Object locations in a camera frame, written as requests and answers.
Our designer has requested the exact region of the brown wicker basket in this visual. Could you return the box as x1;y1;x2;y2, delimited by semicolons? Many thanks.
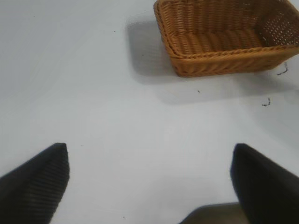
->
153;0;299;78

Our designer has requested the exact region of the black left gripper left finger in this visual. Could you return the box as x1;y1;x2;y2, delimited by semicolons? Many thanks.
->
0;142;70;224

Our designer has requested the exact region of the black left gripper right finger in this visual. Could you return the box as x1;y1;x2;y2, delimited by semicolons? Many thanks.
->
230;143;299;224

